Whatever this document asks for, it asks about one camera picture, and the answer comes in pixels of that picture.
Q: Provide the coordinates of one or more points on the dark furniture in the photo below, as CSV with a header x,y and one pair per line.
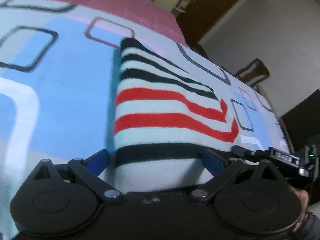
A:
x,y
302,122

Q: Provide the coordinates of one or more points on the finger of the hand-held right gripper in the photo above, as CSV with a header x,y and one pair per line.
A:
x,y
241,151

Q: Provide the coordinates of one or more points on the black white red striped sweater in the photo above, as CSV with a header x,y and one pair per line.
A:
x,y
162,100

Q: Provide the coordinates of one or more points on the pink bed sheet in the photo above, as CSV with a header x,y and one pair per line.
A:
x,y
125,5

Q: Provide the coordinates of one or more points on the person's right hand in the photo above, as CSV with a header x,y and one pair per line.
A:
x,y
303,201

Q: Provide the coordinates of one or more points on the blue white patterned bed sheet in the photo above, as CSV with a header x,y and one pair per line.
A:
x,y
62,92

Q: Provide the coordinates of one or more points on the brown wooden door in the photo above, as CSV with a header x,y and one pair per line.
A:
x,y
212,10

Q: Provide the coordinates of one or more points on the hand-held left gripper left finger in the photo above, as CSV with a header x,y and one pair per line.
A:
x,y
100,158

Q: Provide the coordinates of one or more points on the wooden chair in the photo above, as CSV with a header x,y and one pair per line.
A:
x,y
252,72

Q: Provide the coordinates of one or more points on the person's right forearm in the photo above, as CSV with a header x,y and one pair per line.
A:
x,y
311,226

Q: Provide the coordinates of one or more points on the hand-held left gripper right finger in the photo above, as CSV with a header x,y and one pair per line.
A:
x,y
212,162

